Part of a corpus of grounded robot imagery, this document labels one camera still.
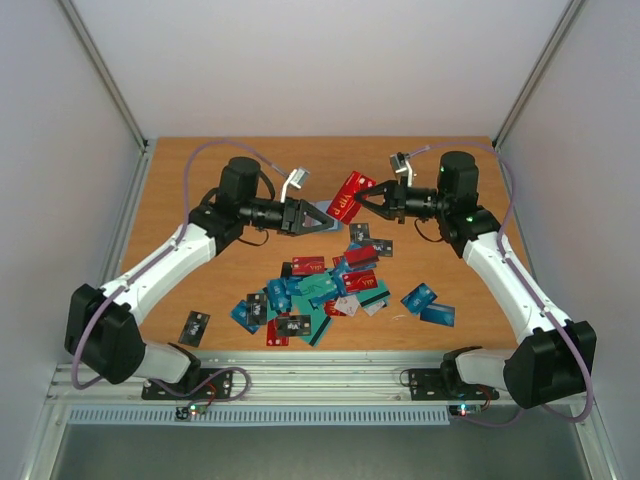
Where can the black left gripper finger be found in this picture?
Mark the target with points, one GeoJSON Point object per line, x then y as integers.
{"type": "Point", "coordinates": [312, 226]}
{"type": "Point", "coordinates": [314, 210]}

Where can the aluminium frame rail front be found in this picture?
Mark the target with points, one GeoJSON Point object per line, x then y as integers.
{"type": "Point", "coordinates": [280, 376]}

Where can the red gold VIP card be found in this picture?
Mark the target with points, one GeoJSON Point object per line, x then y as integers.
{"type": "Point", "coordinates": [344, 207]}

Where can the lone black VIP card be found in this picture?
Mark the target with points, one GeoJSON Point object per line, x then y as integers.
{"type": "Point", "coordinates": [194, 328]}

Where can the black card near right arm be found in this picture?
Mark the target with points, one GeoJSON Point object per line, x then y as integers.
{"type": "Point", "coordinates": [384, 248]}

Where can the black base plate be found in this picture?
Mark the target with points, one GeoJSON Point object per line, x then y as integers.
{"type": "Point", "coordinates": [209, 382]}
{"type": "Point", "coordinates": [428, 384]}

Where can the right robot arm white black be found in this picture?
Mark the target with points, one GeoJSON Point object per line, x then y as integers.
{"type": "Point", "coordinates": [554, 355]}

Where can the left small circuit board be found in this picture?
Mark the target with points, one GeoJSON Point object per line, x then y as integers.
{"type": "Point", "coordinates": [189, 412]}

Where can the blue card left pile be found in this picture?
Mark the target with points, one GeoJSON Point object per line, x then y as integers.
{"type": "Point", "coordinates": [279, 299]}

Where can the red VIP card in pile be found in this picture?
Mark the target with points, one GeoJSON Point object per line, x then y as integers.
{"type": "Point", "coordinates": [307, 265]}

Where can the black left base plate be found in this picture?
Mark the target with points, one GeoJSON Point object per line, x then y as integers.
{"type": "Point", "coordinates": [209, 382]}

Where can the blue card far right lower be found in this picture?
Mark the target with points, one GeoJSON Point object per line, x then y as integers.
{"type": "Point", "coordinates": [438, 314]}

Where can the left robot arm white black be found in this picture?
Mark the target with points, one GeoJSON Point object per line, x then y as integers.
{"type": "Point", "coordinates": [103, 322]}

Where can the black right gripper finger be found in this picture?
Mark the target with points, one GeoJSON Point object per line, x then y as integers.
{"type": "Point", "coordinates": [384, 189]}
{"type": "Point", "coordinates": [380, 209]}

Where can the blue card far right upper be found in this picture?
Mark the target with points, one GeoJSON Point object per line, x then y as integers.
{"type": "Point", "coordinates": [418, 299]}

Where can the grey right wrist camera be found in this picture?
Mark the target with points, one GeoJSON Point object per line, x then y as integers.
{"type": "Point", "coordinates": [401, 166]}

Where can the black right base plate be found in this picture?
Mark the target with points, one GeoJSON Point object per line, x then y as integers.
{"type": "Point", "coordinates": [428, 384]}

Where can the right small circuit board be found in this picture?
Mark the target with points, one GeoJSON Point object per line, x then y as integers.
{"type": "Point", "coordinates": [465, 409]}

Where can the red card with magnetic stripe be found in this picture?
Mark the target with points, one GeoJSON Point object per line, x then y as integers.
{"type": "Point", "coordinates": [362, 256]}

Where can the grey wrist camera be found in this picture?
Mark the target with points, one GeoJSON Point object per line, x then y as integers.
{"type": "Point", "coordinates": [401, 166]}
{"type": "Point", "coordinates": [296, 179]}

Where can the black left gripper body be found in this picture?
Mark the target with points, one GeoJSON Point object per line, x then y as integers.
{"type": "Point", "coordinates": [290, 216]}

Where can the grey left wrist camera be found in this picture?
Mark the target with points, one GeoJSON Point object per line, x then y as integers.
{"type": "Point", "coordinates": [296, 179]}

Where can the teal VIP card centre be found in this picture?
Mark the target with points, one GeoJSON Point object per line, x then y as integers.
{"type": "Point", "coordinates": [319, 288]}

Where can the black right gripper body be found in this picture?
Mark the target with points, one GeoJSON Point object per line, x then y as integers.
{"type": "Point", "coordinates": [395, 200]}

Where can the black card left pile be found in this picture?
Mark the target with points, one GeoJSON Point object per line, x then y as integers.
{"type": "Point", "coordinates": [257, 306]}

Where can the grey slotted cable duct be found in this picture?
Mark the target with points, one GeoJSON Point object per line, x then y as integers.
{"type": "Point", "coordinates": [268, 416]}

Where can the black card on red card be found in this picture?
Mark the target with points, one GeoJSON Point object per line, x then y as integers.
{"type": "Point", "coordinates": [293, 325]}

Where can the teal card with black stripe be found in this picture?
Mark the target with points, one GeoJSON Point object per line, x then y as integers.
{"type": "Point", "coordinates": [320, 331]}

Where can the small circuit board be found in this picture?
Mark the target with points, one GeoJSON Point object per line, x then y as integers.
{"type": "Point", "coordinates": [465, 409]}
{"type": "Point", "coordinates": [189, 412]}

